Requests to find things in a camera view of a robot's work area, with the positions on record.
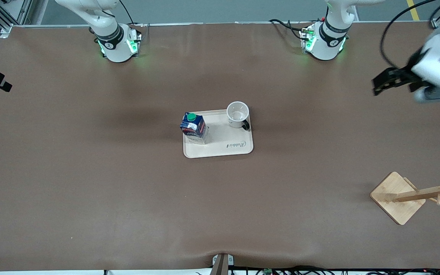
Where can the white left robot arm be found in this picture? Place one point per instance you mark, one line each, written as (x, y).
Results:
(329, 44)

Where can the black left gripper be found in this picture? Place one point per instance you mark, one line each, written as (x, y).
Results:
(406, 73)

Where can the front camera mount bracket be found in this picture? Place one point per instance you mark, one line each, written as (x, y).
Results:
(222, 263)

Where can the cream rabbit print tray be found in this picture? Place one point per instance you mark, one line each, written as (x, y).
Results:
(224, 141)

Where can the blue milk carton green cap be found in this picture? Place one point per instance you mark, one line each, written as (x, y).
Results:
(194, 128)

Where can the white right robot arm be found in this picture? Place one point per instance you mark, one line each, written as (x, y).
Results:
(115, 42)

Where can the aluminium frame profile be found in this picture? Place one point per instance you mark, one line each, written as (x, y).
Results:
(2, 15)

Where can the wooden cup hanging rack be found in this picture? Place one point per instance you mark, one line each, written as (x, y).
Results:
(399, 196)

